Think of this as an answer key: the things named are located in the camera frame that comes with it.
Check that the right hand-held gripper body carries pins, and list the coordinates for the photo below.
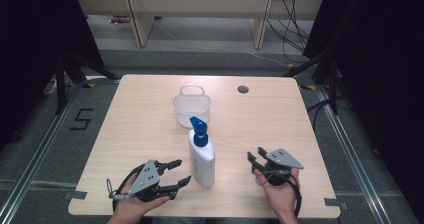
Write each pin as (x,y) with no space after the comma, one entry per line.
(283,159)

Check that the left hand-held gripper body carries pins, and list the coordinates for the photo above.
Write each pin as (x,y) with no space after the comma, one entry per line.
(146,177)

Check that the white pump bottle blue nozzle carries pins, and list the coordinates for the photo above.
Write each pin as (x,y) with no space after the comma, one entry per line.
(202,160)

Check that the white plastic mesh basket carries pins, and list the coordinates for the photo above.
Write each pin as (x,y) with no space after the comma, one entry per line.
(186,109)

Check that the person's left hand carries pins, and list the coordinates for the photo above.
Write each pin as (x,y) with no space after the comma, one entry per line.
(131,207)

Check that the person's right hand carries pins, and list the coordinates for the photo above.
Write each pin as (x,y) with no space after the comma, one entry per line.
(281,197)

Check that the round grey table grommet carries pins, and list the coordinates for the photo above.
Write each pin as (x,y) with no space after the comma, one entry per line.
(243,89)

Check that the yellow black floor tape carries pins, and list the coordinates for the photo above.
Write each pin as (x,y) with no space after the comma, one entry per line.
(89,85)
(308,87)

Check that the black metal stand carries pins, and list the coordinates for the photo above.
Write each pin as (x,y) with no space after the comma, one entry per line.
(60,84)
(333,87)

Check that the black curtain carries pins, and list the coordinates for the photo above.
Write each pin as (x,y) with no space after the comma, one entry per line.
(383,84)
(30,50)

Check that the pink object under bench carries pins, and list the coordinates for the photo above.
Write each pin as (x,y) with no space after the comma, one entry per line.
(119,19)

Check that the grey table bracket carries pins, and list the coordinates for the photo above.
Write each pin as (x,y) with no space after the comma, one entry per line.
(335,203)
(76,195)

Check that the grey metal floor rail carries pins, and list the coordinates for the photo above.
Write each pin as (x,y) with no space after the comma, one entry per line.
(36,157)
(350,144)

